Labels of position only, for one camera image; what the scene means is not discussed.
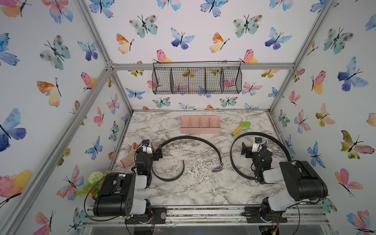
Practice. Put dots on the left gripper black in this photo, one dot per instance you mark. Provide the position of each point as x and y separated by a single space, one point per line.
141 150

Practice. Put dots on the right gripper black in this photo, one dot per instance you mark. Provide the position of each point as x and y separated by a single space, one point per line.
248 150

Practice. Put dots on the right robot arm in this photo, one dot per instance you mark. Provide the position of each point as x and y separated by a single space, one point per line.
302 182

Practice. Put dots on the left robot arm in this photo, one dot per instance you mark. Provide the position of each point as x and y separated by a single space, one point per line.
116 197

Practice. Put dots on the pink compartment storage tray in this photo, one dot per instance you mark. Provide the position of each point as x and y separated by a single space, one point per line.
200 125

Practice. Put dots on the green yellow toy shovel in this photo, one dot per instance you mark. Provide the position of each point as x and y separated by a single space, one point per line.
243 125

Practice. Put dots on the potted artificial flower plant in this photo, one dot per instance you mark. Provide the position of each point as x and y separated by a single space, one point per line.
95 182

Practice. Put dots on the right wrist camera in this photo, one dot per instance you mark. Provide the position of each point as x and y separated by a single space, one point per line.
257 144

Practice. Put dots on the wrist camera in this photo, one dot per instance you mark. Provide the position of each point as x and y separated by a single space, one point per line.
147 146
257 144

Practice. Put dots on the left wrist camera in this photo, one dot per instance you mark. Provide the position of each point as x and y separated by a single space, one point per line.
147 146

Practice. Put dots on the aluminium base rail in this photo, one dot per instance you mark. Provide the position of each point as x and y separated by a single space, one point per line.
219 215

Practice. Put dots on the black wire wall basket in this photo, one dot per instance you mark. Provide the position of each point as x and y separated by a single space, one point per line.
199 78

